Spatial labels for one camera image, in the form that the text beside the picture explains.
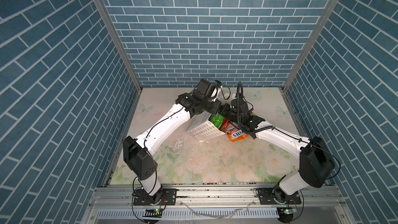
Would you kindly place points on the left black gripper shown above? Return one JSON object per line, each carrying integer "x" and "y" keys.
{"x": 214, "y": 109}

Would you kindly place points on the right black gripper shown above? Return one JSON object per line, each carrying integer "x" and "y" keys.
{"x": 223, "y": 111}

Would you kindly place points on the green snack packet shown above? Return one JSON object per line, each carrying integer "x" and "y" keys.
{"x": 217, "y": 120}

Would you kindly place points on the orange Fox's fruits candy bag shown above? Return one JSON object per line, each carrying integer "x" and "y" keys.
{"x": 236, "y": 135}

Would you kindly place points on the white patterned paper bag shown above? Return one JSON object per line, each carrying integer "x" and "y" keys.
{"x": 202, "y": 129}

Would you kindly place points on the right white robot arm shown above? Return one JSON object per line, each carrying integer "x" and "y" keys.
{"x": 315, "y": 160}

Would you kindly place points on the red snack packet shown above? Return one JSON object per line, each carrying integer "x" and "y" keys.
{"x": 226, "y": 126}

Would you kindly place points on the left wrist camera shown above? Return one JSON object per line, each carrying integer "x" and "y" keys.
{"x": 218, "y": 86}

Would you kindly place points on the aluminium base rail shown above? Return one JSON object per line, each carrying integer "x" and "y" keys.
{"x": 217, "y": 203}

